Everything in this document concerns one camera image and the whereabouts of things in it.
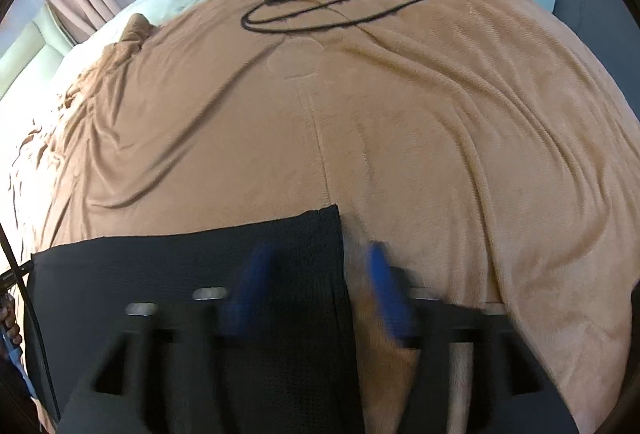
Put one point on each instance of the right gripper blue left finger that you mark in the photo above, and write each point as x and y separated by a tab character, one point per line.
246	312

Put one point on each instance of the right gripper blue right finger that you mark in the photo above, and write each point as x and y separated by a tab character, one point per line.
390	286

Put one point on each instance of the black t-shirt with patterned trim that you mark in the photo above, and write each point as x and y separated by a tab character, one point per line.
132	330

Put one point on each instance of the person's left hand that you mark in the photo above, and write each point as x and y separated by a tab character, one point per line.
9	323

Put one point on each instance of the peach brown blanket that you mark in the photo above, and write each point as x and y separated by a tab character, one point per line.
481	140

